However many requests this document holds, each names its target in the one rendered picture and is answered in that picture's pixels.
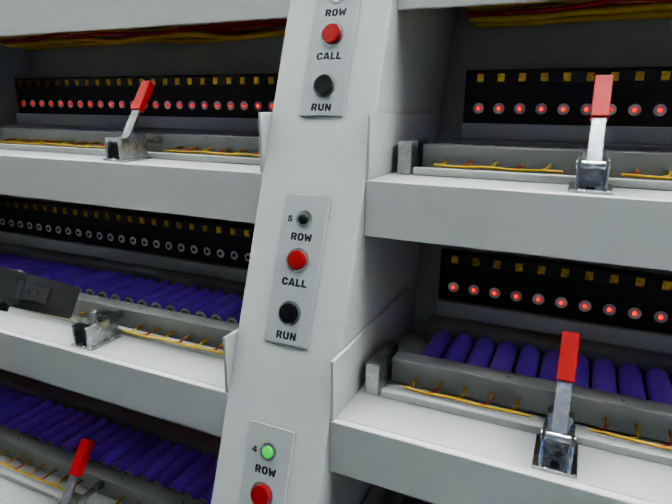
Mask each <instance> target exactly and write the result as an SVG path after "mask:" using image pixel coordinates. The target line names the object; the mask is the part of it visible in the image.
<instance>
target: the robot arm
mask: <svg viewBox="0 0 672 504"><path fill-rule="evenodd" d="M80 290H81V289H80V288H79V287H76V286H72V285H69V284H65V283H61V282H58V281H54V280H51V279H47V278H44V277H40V276H37V275H33V274H30V273H26V272H24V271H21V270H16V269H11V268H9V269H8V268H5V267H1V266H0V310H1V311H5V312H8V310H9V307H10V306H11V307H15V308H20V309H24V310H29V311H34V312H38V313H43V314H48V315H52V316H57V317H62V318H66V319H71V317H72V314H73V311H74V308H75V305H76V302H77V299H78V296H79V293H80Z"/></svg>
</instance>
